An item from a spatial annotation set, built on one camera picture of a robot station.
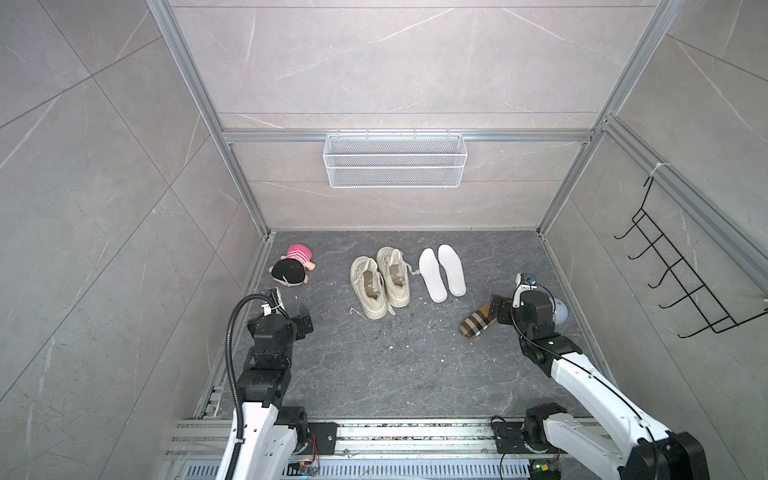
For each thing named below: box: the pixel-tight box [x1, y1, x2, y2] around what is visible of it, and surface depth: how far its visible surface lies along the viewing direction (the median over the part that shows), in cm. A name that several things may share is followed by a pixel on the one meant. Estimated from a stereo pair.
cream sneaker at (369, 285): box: [350, 256, 396, 320], surface depth 96 cm
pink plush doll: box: [269, 244, 316, 287], surface depth 102 cm
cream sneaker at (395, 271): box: [376, 246, 420, 308], surface depth 100 cm
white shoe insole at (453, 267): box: [438, 244, 466, 297], surface depth 109 cm
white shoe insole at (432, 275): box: [418, 248, 448, 303], surface depth 107 cm
